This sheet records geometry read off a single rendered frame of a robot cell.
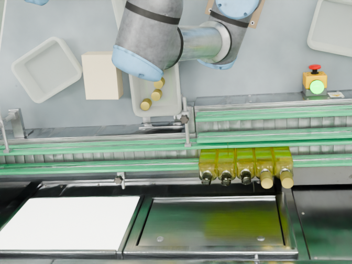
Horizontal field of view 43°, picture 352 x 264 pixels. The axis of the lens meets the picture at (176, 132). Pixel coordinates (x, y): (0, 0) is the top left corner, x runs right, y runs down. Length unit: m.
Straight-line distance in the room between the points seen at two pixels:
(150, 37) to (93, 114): 0.87
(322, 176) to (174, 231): 0.58
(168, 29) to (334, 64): 0.85
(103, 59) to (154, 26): 0.71
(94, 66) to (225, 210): 0.67
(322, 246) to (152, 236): 0.48
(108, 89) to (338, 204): 0.87
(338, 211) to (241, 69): 0.58
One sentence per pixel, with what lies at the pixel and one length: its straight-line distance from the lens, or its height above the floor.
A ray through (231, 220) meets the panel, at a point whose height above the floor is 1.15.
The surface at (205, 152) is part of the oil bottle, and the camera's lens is 1.46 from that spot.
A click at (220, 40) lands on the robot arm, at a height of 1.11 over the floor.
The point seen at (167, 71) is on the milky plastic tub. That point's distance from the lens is 1.61.
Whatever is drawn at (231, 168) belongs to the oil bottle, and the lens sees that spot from 1.36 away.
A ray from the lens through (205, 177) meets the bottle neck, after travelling 1.32.
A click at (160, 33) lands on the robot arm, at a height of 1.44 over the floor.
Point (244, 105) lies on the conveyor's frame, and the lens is 1.51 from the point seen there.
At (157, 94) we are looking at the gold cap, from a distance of 1.59.
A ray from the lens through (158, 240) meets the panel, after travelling 1.30.
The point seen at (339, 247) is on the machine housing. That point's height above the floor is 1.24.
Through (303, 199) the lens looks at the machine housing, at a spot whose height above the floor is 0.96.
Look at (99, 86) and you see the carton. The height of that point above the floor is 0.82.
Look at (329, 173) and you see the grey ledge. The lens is 1.63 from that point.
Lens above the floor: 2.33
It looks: 69 degrees down
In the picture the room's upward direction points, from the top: 160 degrees counter-clockwise
